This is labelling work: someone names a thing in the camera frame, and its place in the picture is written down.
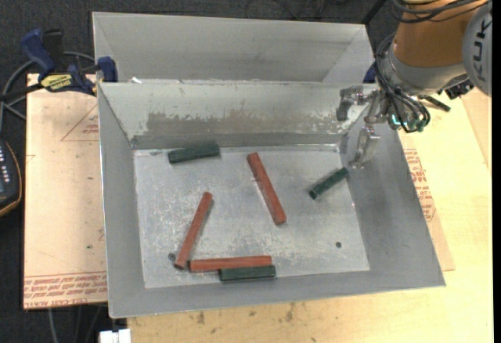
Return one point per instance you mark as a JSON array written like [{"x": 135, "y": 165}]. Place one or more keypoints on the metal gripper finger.
[
  {"x": 354, "y": 95},
  {"x": 367, "y": 145}
]

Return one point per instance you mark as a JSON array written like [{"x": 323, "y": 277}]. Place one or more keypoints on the dark green flat block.
[
  {"x": 329, "y": 183},
  {"x": 247, "y": 273},
  {"x": 193, "y": 152}
]

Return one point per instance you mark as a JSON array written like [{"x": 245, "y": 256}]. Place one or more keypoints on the red-brown flat block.
[
  {"x": 266, "y": 188},
  {"x": 230, "y": 263},
  {"x": 194, "y": 229}
]

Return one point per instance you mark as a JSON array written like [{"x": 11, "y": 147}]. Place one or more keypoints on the grey metal bin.
[{"x": 242, "y": 208}]

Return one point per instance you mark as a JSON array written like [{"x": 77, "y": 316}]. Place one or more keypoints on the brown cardboard board red print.
[{"x": 62, "y": 185}]

